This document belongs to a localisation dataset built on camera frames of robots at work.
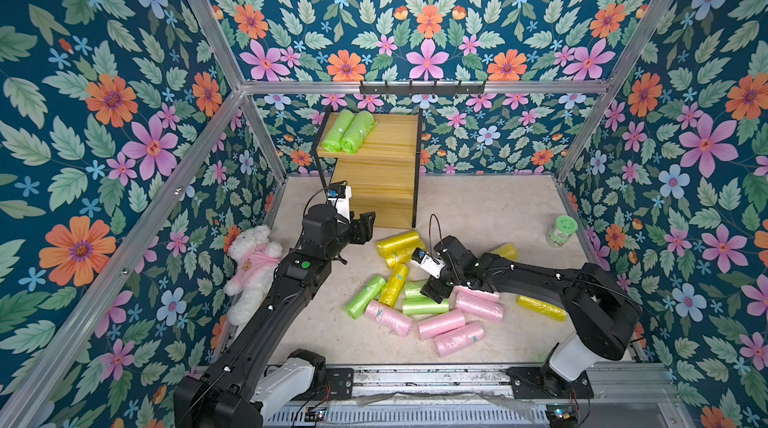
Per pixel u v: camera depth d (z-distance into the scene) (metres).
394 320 0.80
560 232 0.94
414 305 0.83
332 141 0.77
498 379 0.75
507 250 0.96
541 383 0.65
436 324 0.80
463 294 0.84
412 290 0.86
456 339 0.77
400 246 0.95
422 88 0.93
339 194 0.64
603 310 0.45
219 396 0.39
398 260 0.91
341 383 0.74
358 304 0.84
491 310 0.82
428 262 0.77
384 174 0.99
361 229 0.69
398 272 0.91
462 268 0.68
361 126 0.80
